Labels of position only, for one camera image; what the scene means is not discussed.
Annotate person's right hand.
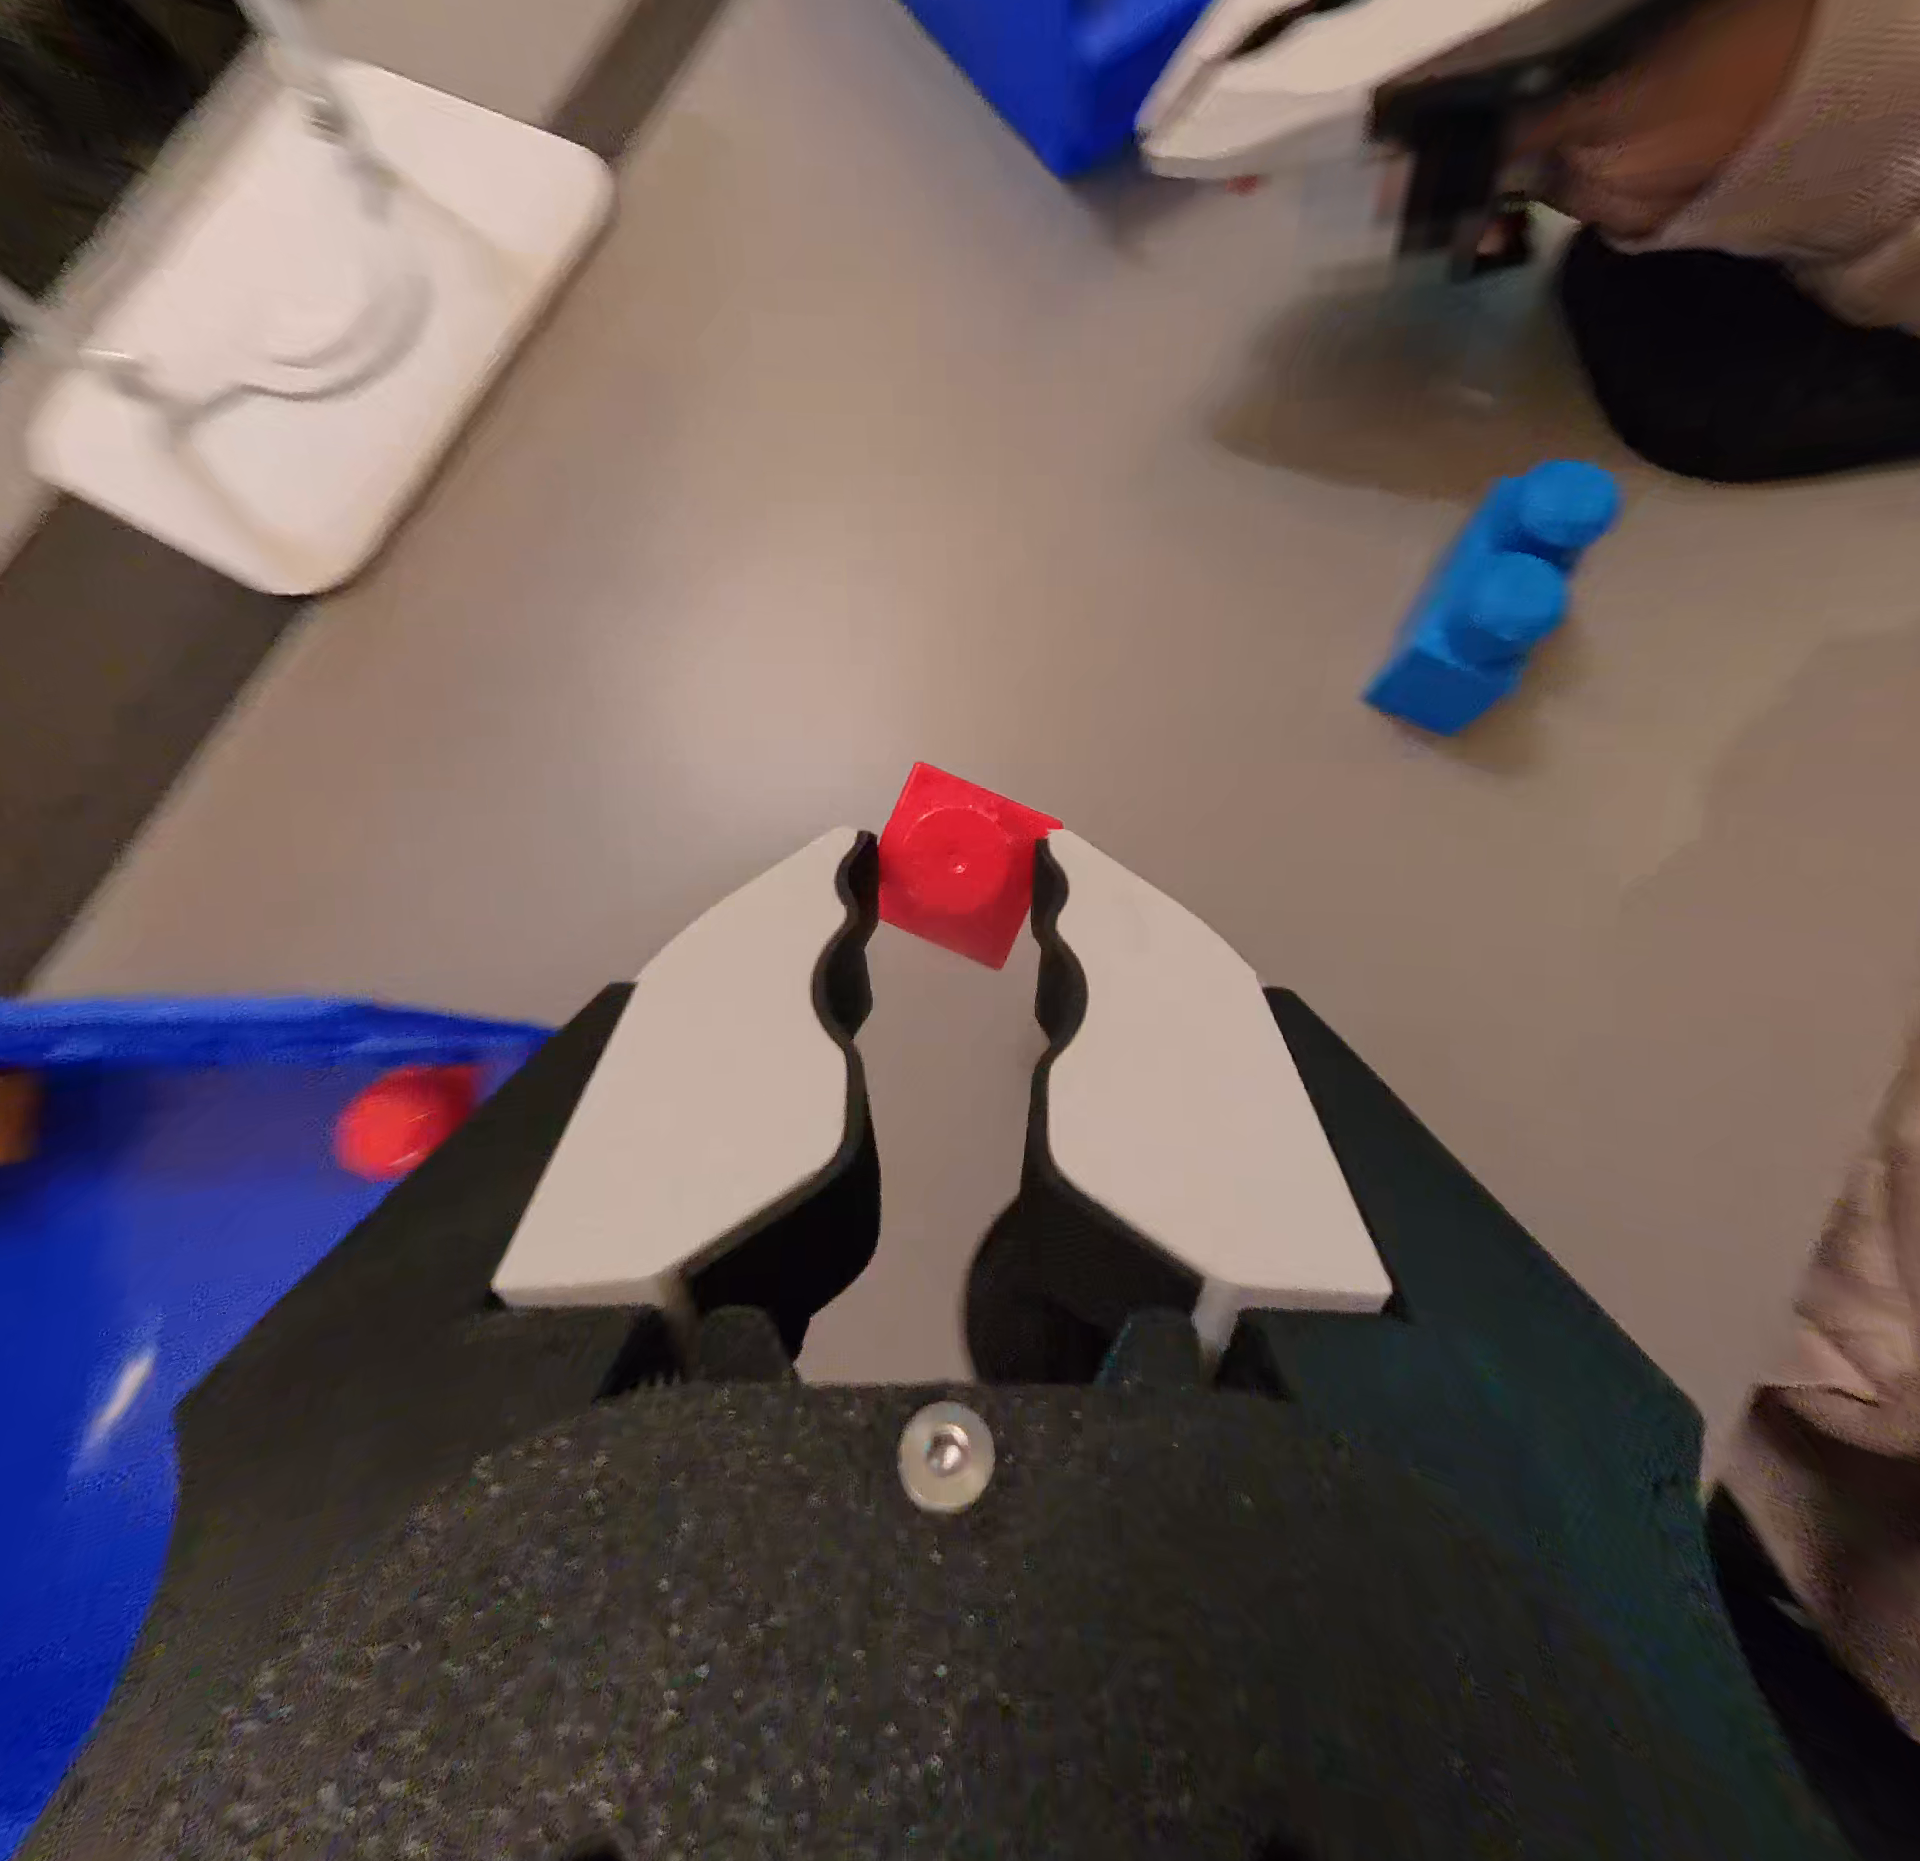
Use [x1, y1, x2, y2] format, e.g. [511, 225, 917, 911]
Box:
[1537, 47, 1764, 244]

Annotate blue two-stud block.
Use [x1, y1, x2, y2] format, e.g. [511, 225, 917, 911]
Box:
[1360, 458, 1626, 738]

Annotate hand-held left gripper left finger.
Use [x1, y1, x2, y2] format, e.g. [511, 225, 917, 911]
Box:
[492, 824, 885, 1341]

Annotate blue plastic bin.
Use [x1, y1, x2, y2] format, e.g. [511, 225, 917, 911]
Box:
[846, 0, 1265, 183]
[0, 995, 561, 1861]

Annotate person's black pants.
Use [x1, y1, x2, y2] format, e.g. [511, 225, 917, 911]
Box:
[1700, 1487, 1920, 1861]

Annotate red one-stud block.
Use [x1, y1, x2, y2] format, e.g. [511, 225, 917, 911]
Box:
[875, 759, 1064, 973]
[332, 1063, 488, 1185]

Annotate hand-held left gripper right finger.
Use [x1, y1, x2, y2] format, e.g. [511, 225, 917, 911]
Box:
[966, 829, 1396, 1381]

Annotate white document stand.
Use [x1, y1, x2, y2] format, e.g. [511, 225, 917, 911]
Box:
[0, 0, 617, 599]

